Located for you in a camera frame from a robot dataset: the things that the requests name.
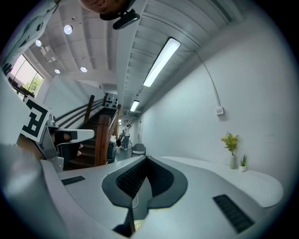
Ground white wall panel black dots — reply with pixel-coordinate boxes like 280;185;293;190
102;92;119;109

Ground small green potted plant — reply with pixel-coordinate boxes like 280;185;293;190
238;154;248;173

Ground thick wooden newel post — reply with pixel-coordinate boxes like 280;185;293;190
94;114;112;167

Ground large long ceiling light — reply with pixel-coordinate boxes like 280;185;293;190
142;37;182;88

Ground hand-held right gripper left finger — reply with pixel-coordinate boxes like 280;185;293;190
42;155;153;239

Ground yellow flower bouquet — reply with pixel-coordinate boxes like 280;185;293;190
221;132;240;156

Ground dark grey trash bin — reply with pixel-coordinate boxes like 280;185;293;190
107;141;117;164

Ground grey armchair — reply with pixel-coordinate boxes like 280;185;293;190
131;143;147;157

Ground dark wooden staircase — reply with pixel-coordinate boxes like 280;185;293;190
55;94;122;169

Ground small long ceiling light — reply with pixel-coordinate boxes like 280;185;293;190
129;99;140;112

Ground white ceiling box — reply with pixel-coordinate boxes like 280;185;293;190
41;45;58;63

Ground person's head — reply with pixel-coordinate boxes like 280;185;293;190
78;0;136;15

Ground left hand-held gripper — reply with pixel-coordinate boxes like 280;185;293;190
20;95;95;172

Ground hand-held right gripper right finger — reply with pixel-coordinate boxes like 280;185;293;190
133;155;271;239

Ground white wall conduit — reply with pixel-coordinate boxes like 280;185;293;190
197;52;221;108

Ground person's left forearm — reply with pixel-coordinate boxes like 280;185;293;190
16;134;46;161

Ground large window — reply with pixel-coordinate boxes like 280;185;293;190
8;54;44;99

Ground white dressing table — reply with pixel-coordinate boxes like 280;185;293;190
161;155;284;208

